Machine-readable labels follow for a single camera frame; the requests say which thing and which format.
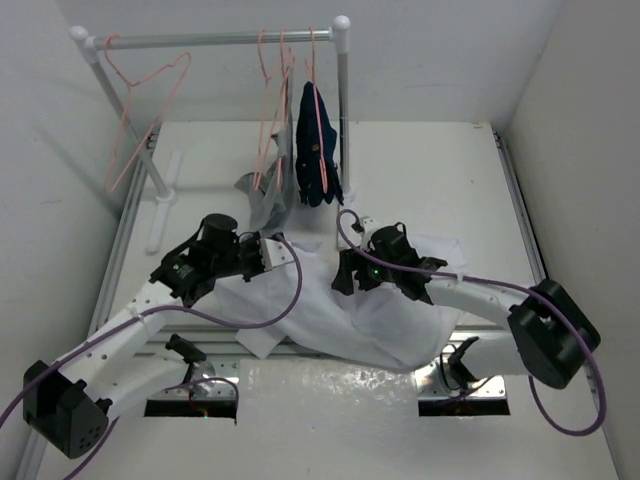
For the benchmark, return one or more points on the pink wire hanger with navy garment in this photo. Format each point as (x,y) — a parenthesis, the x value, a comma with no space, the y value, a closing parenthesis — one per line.
(311,71)

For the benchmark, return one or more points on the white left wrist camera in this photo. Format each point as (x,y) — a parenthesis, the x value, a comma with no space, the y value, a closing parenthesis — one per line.
(274,254)

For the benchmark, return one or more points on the grey shirt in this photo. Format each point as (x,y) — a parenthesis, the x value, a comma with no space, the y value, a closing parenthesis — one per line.
(271,204)

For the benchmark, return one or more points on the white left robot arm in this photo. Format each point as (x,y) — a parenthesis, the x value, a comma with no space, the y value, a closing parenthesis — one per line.
(69,404)

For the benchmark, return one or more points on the white clothes rack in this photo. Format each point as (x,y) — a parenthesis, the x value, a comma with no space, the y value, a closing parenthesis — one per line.
(209,138)

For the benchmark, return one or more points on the aluminium frame rail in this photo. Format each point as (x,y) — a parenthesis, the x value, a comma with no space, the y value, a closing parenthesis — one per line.
(326,386)

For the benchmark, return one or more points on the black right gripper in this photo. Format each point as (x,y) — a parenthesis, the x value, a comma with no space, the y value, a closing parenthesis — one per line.
(350,261)

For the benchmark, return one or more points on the white shirt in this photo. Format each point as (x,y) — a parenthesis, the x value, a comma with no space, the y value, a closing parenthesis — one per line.
(380,328)

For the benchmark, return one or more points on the pink wire hanger far left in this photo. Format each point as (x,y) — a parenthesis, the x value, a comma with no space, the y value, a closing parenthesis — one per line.
(142,120)

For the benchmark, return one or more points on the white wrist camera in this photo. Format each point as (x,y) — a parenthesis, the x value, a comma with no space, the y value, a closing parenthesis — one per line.
(274,254)
(364,227)

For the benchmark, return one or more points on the dark navy garment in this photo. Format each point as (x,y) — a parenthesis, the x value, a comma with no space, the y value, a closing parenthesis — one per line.
(307,161)

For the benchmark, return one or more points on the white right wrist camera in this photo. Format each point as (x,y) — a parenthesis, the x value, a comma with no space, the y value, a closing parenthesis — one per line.
(364,227)

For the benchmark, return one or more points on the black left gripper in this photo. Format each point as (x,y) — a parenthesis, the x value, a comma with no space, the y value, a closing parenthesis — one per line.
(252,254)

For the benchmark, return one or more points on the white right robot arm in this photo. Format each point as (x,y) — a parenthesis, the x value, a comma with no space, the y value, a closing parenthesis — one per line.
(550,335)

